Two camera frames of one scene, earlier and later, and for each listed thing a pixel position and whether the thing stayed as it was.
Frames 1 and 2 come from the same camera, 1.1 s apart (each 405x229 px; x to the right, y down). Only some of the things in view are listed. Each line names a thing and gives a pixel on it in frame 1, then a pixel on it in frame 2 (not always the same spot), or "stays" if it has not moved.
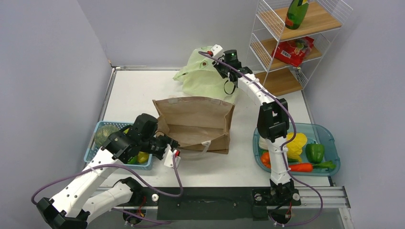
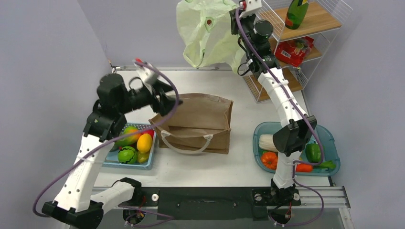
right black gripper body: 222,68 to 247,24
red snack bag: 293,51 stays
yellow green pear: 143,157 stays
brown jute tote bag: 199,124 stays
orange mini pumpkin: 266,159 stays
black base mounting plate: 215,203 stays
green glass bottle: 296,13 stays
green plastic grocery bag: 201,78 to 205,26
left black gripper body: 157,145 to 141,97
